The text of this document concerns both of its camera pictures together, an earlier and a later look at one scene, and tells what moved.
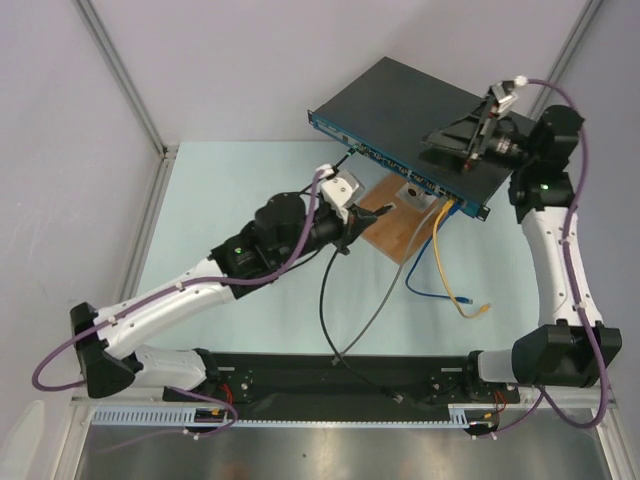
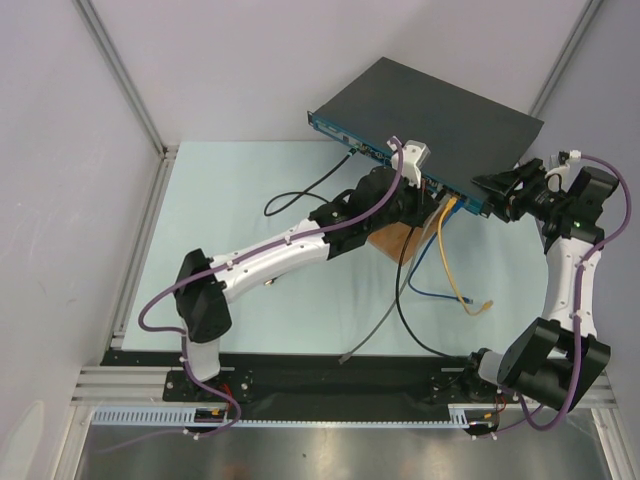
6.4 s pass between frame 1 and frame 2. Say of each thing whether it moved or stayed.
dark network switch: stayed
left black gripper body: moved
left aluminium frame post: stayed
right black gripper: moved
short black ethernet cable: moved
